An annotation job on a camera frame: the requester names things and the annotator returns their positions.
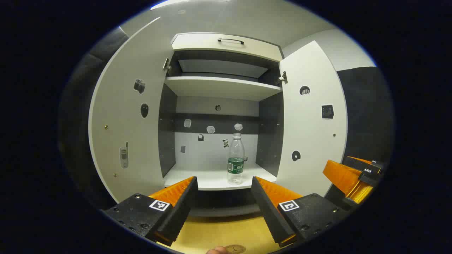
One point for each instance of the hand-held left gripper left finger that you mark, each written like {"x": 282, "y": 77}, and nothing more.
{"x": 176, "y": 208}

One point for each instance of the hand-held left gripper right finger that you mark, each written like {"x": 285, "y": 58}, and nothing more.
{"x": 270, "y": 211}

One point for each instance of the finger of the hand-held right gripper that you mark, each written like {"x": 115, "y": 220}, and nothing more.
{"x": 340, "y": 176}
{"x": 363, "y": 165}

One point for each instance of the round brown coaster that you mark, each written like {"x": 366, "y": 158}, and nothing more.
{"x": 236, "y": 249}

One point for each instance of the clear plastic bottle green label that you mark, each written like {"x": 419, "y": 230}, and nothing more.
{"x": 236, "y": 165}

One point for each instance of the white cabinet door calendar sticker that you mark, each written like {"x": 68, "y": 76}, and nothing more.
{"x": 310, "y": 123}

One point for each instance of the white grey cabinet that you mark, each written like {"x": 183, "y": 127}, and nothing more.
{"x": 212, "y": 148}

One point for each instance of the white cabinet door camera sticker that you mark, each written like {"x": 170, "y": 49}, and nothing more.
{"x": 134, "y": 116}

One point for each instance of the metal door hinge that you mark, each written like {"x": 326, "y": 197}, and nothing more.
{"x": 166, "y": 64}
{"x": 283, "y": 77}

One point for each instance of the white cabinet shelf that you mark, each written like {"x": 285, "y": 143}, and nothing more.
{"x": 219, "y": 88}

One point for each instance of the black backdrop cloth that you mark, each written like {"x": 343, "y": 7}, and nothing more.
{"x": 367, "y": 113}
{"x": 81, "y": 106}

